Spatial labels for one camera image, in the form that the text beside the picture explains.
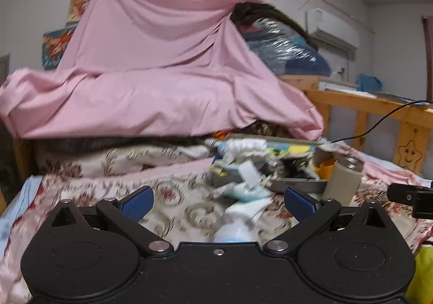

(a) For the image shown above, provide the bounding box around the white spray bottle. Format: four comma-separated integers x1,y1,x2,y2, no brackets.
214,197,273,244

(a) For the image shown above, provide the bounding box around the pink curtain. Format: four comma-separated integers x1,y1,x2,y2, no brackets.
422,16,433,102

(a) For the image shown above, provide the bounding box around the wooden bed frame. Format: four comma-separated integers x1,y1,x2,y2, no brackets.
279,75,433,177

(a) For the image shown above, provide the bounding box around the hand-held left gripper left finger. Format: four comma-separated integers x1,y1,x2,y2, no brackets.
42,186,175,257

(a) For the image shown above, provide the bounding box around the white air conditioner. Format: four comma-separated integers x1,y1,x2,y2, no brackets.
305,8,360,52

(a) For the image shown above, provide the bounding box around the white and blue sock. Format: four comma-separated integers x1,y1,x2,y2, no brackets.
218,139,268,160

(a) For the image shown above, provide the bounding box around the colourful cartoon towel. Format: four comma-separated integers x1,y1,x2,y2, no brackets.
267,143,314,160

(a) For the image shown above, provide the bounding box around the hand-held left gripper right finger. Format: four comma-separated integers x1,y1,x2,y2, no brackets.
262,186,398,257

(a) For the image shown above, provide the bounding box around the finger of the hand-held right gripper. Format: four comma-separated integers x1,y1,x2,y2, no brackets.
386,182,433,220

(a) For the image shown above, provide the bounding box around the white paper tag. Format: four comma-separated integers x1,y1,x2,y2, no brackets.
238,160,260,190

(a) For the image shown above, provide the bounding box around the yellow green cloth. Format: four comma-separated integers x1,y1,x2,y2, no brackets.
404,246,433,304

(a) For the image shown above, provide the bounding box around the beige thermos bottle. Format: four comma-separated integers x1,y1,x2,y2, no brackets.
322,156,365,207

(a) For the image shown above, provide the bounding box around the dark fur cloth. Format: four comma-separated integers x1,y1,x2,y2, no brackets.
231,1,319,48

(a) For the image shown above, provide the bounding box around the grey board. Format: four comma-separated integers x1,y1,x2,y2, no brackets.
374,92,433,107

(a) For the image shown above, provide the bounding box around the white box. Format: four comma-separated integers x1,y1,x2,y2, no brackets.
318,78,359,91

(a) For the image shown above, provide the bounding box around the orange container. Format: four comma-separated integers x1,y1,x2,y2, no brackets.
317,158,337,180

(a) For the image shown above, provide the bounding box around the pink bed sheet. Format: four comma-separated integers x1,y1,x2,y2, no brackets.
0,0,324,141

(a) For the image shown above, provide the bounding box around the blue cloth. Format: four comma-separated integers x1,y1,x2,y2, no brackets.
357,73,383,92

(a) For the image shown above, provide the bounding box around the floral patterned blanket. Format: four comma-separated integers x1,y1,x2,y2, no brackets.
0,140,433,304

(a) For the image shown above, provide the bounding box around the black cable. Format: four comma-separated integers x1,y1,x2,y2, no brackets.
329,100,433,144

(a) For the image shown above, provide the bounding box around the plastic-wrapped bedding bundle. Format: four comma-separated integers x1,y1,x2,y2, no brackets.
243,18,331,77

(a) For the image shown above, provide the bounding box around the grey metal tray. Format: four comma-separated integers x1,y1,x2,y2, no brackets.
209,133,327,194

